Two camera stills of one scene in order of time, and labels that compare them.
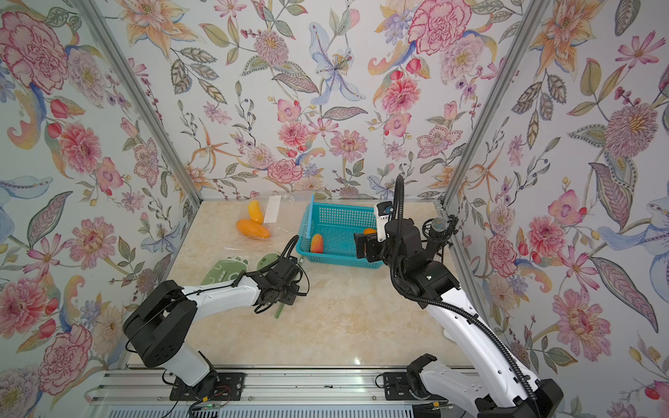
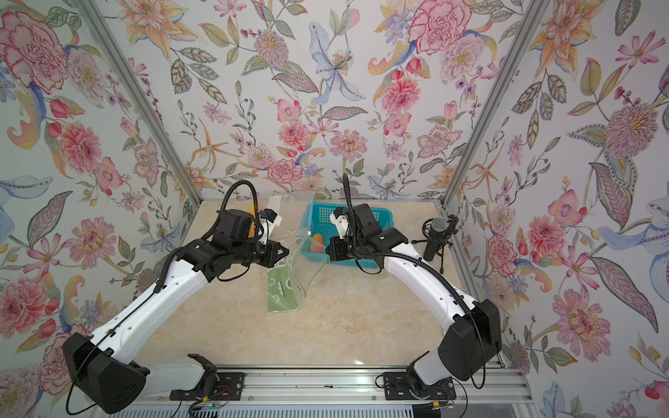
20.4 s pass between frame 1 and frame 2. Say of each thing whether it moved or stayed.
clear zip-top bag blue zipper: moved
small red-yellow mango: stayed
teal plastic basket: stayed
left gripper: moved
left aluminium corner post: stayed
